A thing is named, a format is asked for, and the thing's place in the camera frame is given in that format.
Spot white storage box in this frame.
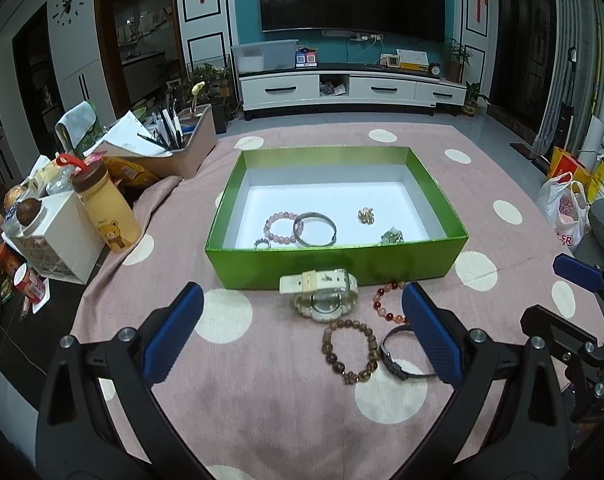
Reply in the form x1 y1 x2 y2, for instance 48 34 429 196
8 191 104 285

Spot white plastic shopping bag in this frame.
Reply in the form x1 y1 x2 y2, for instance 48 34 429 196
536 172 590 250

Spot pink polka dot blanket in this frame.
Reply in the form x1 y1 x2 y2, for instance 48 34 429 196
68 121 604 480

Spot floor plants in planter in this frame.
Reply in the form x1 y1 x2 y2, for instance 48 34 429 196
180 63 237 114

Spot yellow bear water bottle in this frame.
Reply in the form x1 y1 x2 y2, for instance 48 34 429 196
56 154 142 252

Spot potted plant on cabinet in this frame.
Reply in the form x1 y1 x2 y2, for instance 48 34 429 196
443 37 473 84

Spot white tv cabinet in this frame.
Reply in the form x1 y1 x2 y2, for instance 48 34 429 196
239 64 466 116

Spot green cardboard box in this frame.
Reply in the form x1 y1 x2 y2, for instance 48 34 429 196
205 145 468 289

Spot dark metal bangle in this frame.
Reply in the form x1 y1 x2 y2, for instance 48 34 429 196
293 212 338 248

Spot brown wooden bead bracelet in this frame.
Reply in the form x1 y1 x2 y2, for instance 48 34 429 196
321 317 382 386

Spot gold charm jewelry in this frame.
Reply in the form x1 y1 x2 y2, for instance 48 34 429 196
358 207 375 226

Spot white paper sheet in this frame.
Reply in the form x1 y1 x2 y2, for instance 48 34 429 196
93 112 165 157

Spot small potted floor plant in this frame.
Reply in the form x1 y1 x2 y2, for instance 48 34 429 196
462 81 489 117

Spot clear plastic storage bin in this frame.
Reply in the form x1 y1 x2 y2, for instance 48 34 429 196
231 39 299 75

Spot yellow red paper bag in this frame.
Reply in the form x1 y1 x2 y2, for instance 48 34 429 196
547 146 591 188

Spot black wall clock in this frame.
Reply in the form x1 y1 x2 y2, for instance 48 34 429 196
52 0 85 27

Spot green jade jewelry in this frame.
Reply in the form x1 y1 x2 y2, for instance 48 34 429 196
380 228 404 244

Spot pink desk organizer box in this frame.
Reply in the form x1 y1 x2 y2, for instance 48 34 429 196
85 104 216 179

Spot white wrist watch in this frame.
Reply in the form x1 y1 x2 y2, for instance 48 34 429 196
279 269 359 323

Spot red orange bead bracelet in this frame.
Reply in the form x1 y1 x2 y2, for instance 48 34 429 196
371 279 409 325

